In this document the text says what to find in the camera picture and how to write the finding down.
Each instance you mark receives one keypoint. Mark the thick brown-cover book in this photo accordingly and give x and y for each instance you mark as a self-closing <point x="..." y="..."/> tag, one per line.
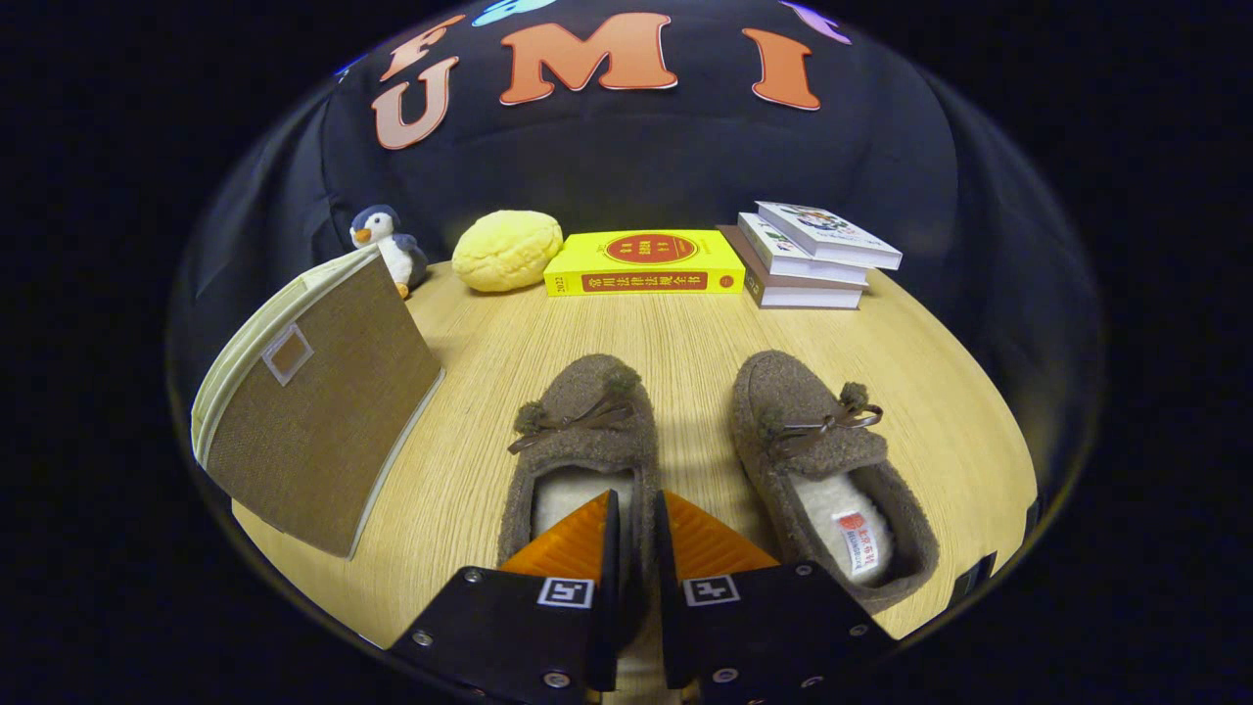
<point x="783" y="294"/>

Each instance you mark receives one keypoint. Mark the yellow book with red circle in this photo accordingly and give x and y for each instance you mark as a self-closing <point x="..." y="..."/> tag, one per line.
<point x="646" y="264"/>

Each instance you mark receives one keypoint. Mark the white book with green print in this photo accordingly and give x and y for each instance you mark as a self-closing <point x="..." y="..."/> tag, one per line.
<point x="793" y="257"/>

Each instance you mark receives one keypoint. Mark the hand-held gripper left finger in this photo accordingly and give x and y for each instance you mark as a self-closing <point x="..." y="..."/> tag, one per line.
<point x="509" y="627"/>

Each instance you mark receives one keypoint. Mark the brown fuzzy slipper shoe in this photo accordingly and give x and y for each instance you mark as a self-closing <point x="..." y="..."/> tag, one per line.
<point x="582" y="392"/>
<point x="783" y="401"/>

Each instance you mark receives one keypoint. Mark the yellow bun-shaped plush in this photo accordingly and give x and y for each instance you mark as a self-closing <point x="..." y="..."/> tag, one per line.
<point x="507" y="250"/>

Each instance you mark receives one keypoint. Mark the penguin plush toy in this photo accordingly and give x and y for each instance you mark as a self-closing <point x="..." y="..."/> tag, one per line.
<point x="396" y="253"/>

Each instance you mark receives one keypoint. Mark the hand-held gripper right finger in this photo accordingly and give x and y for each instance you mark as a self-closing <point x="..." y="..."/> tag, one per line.
<point x="764" y="627"/>

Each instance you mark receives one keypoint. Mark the brown fabric storage box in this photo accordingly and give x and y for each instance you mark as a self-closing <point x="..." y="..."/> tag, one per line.
<point x="323" y="421"/>

